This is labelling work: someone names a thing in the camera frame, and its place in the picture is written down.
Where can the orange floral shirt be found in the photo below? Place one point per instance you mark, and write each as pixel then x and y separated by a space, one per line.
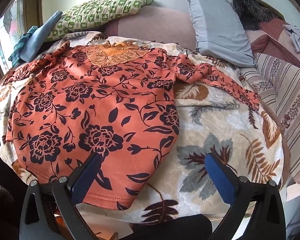
pixel 102 105

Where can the small pale grey cloth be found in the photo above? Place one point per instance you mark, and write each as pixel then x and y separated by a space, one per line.
pixel 297 38

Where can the light blue cloth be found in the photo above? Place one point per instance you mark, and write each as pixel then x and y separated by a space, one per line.
pixel 37 40

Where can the person's left forearm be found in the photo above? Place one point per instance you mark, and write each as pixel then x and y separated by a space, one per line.
pixel 0 202

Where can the brown and pink quilt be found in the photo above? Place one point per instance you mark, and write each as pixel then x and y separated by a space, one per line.
pixel 272 45

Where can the cream leaf-print blanket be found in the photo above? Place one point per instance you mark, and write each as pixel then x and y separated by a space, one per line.
pixel 215 120

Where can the grey-blue pillow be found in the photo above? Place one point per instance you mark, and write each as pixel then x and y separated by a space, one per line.
pixel 215 25

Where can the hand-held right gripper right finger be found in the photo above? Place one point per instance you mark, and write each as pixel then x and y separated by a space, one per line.
pixel 218 177

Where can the stained glass window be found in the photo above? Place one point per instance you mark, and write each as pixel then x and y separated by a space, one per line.
pixel 5 30

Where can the person's black trousers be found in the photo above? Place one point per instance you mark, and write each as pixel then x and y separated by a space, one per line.
pixel 170 227

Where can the green patterned pillow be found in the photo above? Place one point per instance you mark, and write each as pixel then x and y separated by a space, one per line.
pixel 97 12

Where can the mauve bolster cushion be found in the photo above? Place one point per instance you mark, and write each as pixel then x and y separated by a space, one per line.
pixel 152 25

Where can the teal checked cloth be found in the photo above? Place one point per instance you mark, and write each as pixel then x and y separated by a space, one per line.
pixel 20 45

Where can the striped floral cushion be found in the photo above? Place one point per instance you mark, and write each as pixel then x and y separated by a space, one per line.
pixel 290 92

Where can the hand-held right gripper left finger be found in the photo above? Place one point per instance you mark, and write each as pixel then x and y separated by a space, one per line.
pixel 86 177

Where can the dark fuzzy garment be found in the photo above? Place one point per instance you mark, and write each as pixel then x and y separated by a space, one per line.
pixel 250 10

